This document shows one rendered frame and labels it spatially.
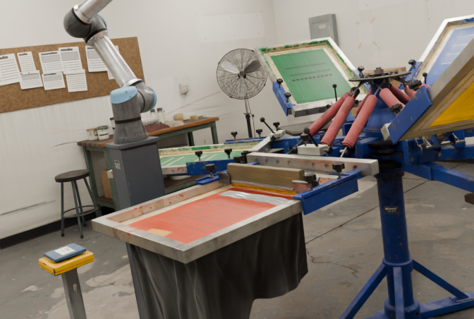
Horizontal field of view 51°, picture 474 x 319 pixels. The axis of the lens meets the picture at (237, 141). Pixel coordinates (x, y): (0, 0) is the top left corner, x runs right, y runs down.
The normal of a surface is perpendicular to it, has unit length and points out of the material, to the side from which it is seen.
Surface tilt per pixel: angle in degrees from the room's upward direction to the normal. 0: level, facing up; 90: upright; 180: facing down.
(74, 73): 89
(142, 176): 90
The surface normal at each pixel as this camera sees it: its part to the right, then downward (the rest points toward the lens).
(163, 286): -0.71, 0.26
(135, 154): 0.55, 0.05
